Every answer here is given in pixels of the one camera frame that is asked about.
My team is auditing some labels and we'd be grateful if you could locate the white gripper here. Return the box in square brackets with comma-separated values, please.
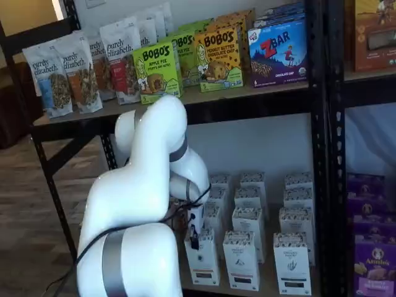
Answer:
[187, 205, 205, 250]

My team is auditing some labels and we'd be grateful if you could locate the white box yellow strip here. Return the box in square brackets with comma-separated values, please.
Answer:
[202, 204, 223, 248]
[184, 228, 221, 287]
[205, 187, 230, 212]
[209, 173, 232, 192]

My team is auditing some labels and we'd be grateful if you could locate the white box pink strip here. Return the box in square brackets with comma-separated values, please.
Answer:
[231, 206, 266, 264]
[222, 230, 261, 291]
[234, 187, 267, 212]
[240, 172, 266, 190]

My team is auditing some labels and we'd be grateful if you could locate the white box black strip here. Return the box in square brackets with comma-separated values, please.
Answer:
[284, 173, 314, 190]
[278, 207, 315, 267]
[272, 232, 312, 295]
[283, 187, 314, 212]

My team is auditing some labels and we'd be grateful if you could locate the black metal wood shelf rack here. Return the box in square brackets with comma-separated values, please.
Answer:
[327, 0, 396, 297]
[0, 0, 330, 297]

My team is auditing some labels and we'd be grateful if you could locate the green Bobo's apple pie box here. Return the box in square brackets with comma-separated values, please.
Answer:
[132, 41, 184, 106]

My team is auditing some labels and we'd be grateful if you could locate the purple Annie's box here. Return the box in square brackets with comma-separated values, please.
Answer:
[346, 173, 386, 202]
[348, 193, 392, 223]
[353, 234, 396, 297]
[352, 213, 396, 245]

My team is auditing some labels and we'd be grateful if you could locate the yellow Bobo's peanut butter box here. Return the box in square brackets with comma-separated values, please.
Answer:
[205, 8, 257, 80]
[194, 25, 244, 93]

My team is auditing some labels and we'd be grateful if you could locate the purple ZBar box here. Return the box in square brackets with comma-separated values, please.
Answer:
[247, 20, 309, 88]
[254, 2, 306, 29]

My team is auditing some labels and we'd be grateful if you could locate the brown Annie's box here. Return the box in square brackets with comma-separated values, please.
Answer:
[353, 0, 396, 73]

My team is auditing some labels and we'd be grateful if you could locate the orange label granola bag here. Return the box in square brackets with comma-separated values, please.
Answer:
[60, 30, 103, 114]
[87, 33, 115, 101]

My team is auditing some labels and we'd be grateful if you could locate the red label granola bag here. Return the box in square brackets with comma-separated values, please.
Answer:
[99, 17, 142, 105]

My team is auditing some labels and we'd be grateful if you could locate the pale plastic sheet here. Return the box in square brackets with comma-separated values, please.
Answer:
[345, 105, 396, 177]

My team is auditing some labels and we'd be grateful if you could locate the blue label granola bag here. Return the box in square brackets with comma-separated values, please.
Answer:
[22, 43, 75, 120]

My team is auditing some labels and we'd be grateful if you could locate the white granola bag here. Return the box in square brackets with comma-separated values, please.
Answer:
[153, 2, 174, 41]
[136, 15, 158, 47]

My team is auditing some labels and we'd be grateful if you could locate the dark brown couch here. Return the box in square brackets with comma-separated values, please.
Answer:
[0, 61, 37, 149]

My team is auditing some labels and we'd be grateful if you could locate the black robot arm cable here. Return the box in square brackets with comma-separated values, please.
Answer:
[46, 182, 213, 297]

